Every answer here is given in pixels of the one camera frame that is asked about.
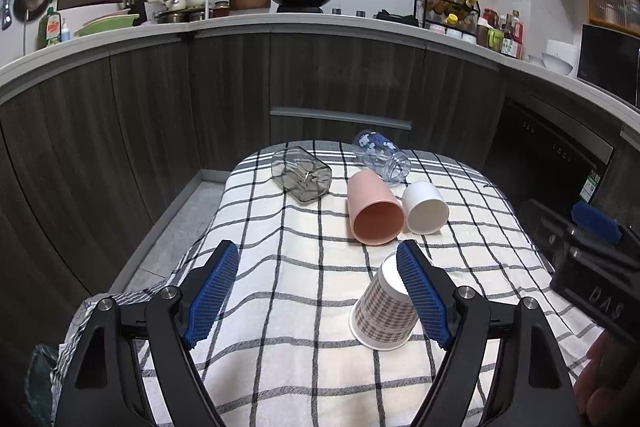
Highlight green dish soap bottle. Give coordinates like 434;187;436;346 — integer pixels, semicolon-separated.
40;7;62;50

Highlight white paper cup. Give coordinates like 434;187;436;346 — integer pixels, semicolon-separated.
401;181;449;235

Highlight plaid paper cup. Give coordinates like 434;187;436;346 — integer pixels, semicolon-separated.
348;251;417;351

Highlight person's right hand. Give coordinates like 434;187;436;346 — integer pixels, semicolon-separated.
572;332;640;419

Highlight black bag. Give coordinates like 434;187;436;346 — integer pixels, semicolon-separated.
375;9;420;28

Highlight built-in black dishwasher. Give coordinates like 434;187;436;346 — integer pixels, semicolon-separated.
482;97;616;228

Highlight stack of white bowls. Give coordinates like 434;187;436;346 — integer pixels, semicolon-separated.
544;39;581;76

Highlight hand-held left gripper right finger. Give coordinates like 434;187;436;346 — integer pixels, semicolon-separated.
395;239;584;427

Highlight dark wood lower cabinets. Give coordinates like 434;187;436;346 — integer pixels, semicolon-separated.
0;29;506;358

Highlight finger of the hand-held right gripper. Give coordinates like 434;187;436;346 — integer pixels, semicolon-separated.
564;201;640;265

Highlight grey drawer handle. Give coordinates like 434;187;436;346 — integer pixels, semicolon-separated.
270;107;412;130

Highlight black microwave oven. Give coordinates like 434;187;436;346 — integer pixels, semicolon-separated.
577;24;640;108

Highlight green dish tray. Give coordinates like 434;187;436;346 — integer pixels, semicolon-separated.
75;13;141;38

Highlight black wire spice rack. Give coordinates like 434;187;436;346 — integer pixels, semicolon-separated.
415;0;482;32

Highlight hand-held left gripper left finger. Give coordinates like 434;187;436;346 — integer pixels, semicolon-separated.
54;239;241;427

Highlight clear glass bottle blue print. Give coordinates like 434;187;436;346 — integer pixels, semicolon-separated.
351;130;412;184

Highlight green plastic bag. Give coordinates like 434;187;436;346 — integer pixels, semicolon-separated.
25;344;62;424

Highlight smoked grey glass jar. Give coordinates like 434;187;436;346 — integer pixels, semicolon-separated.
271;146;332;204

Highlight red label sauce bottle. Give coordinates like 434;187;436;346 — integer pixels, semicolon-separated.
501;11;525;59

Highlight pink plastic cup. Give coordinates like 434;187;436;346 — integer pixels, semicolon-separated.
347;170;405;248

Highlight black white checked tablecloth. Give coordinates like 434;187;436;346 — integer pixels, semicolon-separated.
52;141;608;427

